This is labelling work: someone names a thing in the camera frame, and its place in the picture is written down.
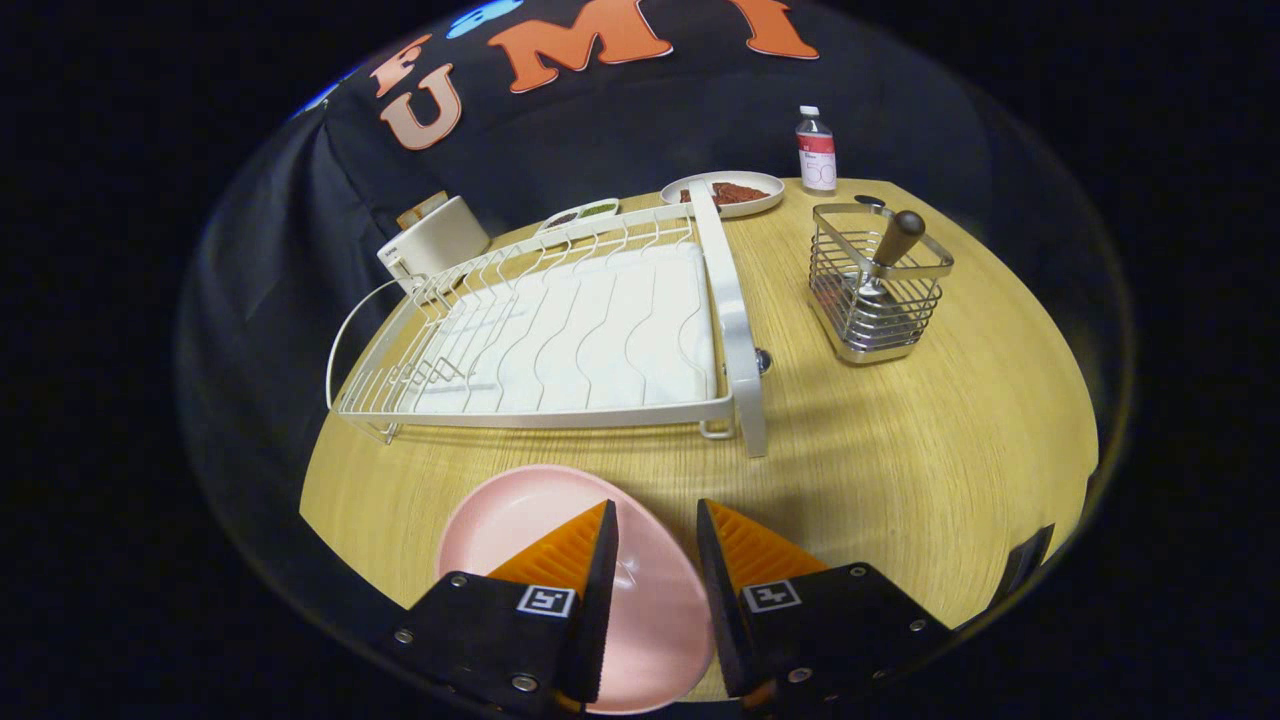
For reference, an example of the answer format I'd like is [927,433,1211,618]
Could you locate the wooden-handled metal spoon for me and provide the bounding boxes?
[855,210,927,301]

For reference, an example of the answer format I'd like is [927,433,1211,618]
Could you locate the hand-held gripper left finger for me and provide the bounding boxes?
[392,500,619,716]

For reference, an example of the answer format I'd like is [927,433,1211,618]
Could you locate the metal wire basket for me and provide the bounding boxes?
[808,203,955,364]

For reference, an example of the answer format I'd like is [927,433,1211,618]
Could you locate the white toaster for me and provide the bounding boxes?
[377,195,491,293]

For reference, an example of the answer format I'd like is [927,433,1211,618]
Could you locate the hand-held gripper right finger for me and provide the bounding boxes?
[697,498,956,713]

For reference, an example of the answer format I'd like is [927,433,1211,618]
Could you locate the white plate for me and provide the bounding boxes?
[660,171,785,219]

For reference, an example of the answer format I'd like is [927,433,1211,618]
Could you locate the toasted bread slice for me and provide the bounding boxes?
[397,190,449,229]

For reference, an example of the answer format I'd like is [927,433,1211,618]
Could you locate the white wire dish rack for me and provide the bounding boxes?
[326,180,769,459]

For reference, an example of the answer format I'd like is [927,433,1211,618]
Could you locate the white divided condiment dish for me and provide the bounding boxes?
[538,198,620,233]

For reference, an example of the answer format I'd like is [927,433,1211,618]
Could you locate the red meat pieces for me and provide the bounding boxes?
[681,182,771,206]

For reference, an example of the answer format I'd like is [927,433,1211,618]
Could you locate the black backdrop cloth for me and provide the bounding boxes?
[175,0,1136,641]

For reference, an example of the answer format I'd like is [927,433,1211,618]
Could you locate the pink plate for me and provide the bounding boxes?
[436,464,716,715]

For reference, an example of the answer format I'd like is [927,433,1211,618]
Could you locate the clear bottle with red label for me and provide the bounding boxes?
[796,105,837,194]

